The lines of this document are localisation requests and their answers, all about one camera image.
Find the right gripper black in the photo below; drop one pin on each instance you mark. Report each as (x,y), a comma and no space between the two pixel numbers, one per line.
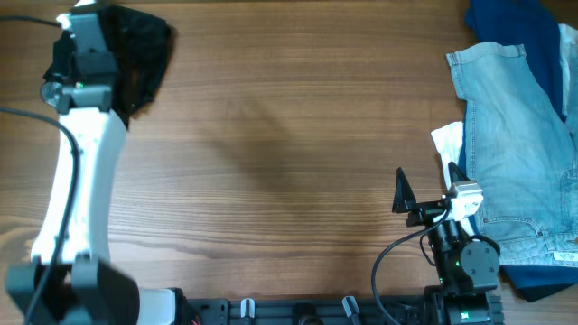
(429,208)

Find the black shorts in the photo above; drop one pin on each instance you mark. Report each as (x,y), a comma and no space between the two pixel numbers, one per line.
(112,58)

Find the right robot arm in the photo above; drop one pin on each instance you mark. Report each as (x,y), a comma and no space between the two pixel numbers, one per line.
(467,265)

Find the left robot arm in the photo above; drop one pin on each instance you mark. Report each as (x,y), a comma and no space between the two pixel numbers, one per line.
(69,279)

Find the light blue denim jeans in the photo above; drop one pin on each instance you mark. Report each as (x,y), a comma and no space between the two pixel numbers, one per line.
(520,153)

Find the right white rail clip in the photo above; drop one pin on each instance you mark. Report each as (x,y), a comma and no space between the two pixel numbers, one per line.
(351,309)

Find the white rail clip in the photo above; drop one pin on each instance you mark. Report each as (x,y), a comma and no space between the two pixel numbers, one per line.
(351,309)
(247,309)

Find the left white rail clip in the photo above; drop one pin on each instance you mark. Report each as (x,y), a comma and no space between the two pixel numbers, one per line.
(247,309)

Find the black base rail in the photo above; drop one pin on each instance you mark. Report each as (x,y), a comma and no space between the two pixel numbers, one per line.
(415,310)

